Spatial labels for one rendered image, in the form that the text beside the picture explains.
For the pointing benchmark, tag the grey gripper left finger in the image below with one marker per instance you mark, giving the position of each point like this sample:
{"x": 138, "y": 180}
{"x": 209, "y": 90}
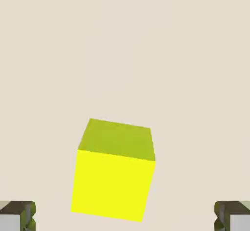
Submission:
{"x": 15, "y": 213}

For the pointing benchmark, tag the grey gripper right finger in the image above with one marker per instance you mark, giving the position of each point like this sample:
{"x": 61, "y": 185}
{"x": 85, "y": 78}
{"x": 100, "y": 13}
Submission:
{"x": 234, "y": 213}

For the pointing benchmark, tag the small yellow cube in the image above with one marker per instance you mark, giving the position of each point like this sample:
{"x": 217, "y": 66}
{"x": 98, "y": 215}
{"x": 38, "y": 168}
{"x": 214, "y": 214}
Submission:
{"x": 112, "y": 180}

